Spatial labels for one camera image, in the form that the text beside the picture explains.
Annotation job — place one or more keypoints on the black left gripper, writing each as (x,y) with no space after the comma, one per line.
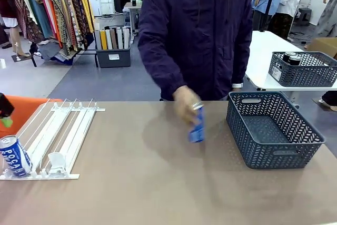
(5,106)

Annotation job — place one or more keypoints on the blue white Pocari Sweat can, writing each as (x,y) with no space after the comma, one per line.
(15,156)
(197,130)

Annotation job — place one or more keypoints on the person left forearm navy sleeve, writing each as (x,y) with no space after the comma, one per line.
(243,61)

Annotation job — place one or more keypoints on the person right forearm navy sleeve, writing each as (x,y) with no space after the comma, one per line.
(163,67)

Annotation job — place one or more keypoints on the person right hand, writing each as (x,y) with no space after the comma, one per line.
(185,101)

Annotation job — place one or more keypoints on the orange chair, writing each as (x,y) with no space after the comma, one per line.
(23,109)

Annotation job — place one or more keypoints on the grey fabric pile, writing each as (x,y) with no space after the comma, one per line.
(50,49)

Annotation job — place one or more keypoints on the grey fabric roll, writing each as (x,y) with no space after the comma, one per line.
(98,40)

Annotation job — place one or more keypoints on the grey plastic storage bin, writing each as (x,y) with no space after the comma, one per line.
(113,57)

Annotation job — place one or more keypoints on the yellow fabric roll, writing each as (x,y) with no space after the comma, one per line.
(103,40)

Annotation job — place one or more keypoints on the clothes rack with colourful garments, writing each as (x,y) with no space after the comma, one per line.
(60,6)

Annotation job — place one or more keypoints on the brown fabric roll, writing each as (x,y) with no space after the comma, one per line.
(113,39)

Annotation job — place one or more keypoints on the white fabric roll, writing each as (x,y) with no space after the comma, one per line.
(126,38)

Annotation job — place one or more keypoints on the white air purifier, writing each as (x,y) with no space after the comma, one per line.
(94,5)

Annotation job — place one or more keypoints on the grey background work table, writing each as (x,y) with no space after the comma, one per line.
(133,11)

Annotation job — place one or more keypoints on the person torso navy jacket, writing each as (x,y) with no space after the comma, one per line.
(205,38)

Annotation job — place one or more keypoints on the white wristwatch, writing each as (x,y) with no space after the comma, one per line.
(237,85)

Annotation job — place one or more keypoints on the blue-grey plastic woven basket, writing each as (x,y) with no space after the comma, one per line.
(302,76)
(266,130)

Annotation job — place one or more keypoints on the white side table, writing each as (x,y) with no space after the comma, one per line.
(263,51)

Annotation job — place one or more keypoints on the black stand pole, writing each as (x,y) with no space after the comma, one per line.
(271,1)

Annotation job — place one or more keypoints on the black plastic stool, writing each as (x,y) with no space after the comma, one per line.
(305,16)

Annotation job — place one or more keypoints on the brown cardboard box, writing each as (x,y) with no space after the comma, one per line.
(325,46)

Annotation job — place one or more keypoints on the mannequin in grey dress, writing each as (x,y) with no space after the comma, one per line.
(327,17)

